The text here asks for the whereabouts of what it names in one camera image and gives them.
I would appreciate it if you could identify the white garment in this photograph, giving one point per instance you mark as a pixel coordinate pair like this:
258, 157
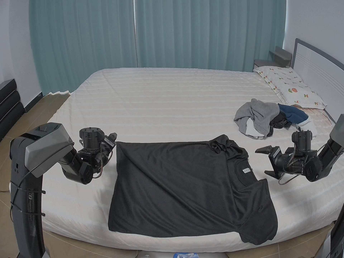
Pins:
307, 129
252, 130

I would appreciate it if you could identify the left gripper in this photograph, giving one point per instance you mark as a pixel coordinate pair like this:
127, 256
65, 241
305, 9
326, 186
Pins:
109, 144

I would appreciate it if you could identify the grey garment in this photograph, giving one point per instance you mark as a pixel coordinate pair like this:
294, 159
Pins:
258, 114

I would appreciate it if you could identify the grey bedside table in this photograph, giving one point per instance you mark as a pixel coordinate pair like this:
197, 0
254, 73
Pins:
280, 55

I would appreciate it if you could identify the black chest of drawers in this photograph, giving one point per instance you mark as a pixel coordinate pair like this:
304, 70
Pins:
9, 106

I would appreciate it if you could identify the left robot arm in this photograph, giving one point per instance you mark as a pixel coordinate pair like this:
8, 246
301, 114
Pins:
43, 144

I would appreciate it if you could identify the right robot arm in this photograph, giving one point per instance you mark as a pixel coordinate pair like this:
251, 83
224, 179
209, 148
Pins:
311, 168

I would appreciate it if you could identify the black shiny garment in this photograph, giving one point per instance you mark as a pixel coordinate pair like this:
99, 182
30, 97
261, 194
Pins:
279, 121

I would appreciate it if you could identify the bed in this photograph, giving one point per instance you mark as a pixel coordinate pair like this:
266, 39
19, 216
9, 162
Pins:
174, 95

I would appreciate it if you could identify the white printed pillow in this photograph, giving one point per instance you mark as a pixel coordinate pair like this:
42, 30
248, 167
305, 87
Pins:
290, 85

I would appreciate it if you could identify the dark blue garment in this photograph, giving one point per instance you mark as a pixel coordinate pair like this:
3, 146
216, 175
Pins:
294, 115

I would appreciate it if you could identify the blue-green curtain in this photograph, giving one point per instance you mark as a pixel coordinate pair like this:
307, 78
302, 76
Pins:
80, 36
209, 23

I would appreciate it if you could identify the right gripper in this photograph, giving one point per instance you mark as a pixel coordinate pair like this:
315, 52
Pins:
279, 161

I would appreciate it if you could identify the black T-shirt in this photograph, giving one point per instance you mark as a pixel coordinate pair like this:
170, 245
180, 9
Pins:
174, 184

